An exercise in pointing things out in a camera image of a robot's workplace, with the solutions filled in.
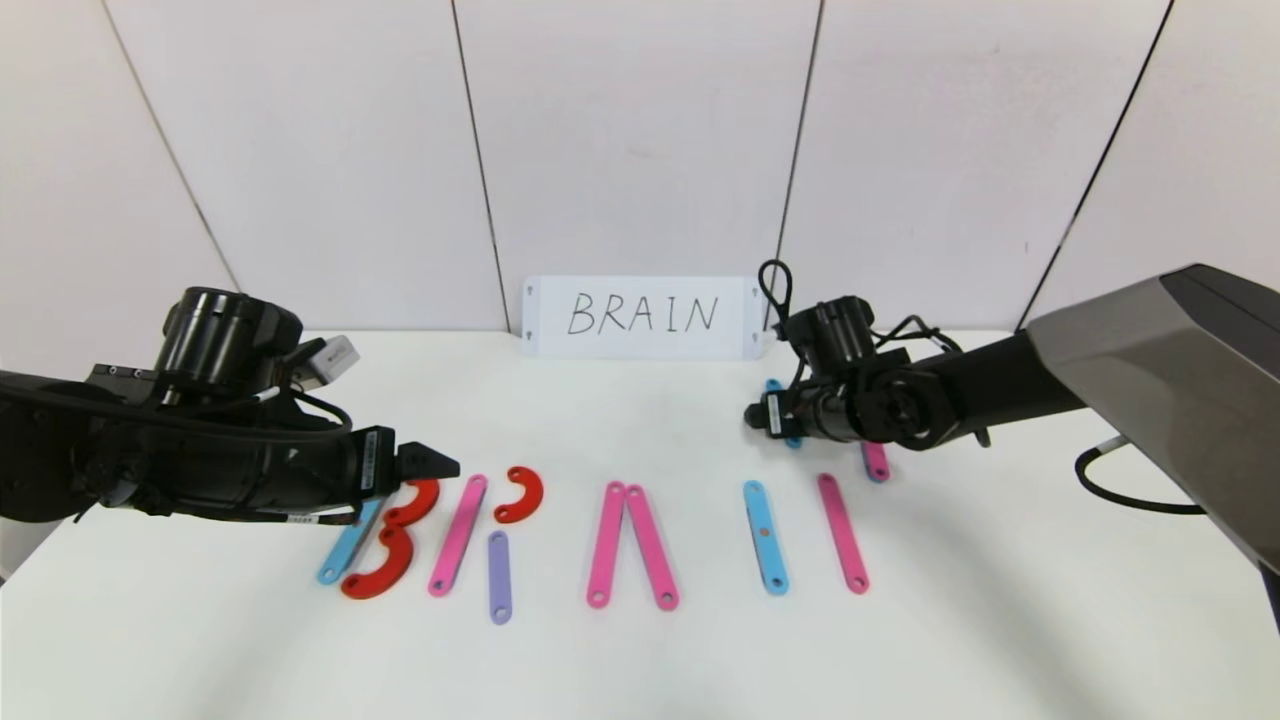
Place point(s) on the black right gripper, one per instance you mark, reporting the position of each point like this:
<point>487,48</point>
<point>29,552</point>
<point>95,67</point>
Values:
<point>771,417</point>

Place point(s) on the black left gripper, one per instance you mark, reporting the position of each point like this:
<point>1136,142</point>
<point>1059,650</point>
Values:
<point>374,462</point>

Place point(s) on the light blue medium bar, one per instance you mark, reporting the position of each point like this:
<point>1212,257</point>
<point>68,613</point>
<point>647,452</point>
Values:
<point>794,442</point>

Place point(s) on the pink bar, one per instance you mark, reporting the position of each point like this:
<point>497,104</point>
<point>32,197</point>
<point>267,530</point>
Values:
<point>606,545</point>
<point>458,535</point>
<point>877,462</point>
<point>843,535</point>
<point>650,545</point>

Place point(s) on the small red curved piece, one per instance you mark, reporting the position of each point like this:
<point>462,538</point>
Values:
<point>424,495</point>
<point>530,495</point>

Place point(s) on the short purple bar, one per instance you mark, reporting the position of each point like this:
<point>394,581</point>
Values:
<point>499,580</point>

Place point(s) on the orange and black left arm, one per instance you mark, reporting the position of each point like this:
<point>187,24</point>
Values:
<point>150,455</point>

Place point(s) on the white sign reading BRAIN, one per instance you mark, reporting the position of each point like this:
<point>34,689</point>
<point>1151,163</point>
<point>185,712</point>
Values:
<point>545,320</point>

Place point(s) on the light blue long flat bar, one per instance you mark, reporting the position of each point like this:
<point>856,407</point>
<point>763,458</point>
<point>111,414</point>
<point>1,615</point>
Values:
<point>765,545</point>
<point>345,545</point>

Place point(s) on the large red curved piece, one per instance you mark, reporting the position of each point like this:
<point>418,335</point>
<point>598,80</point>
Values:
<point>388,575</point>

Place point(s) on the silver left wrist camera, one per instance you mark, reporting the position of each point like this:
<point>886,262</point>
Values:
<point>335,360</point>

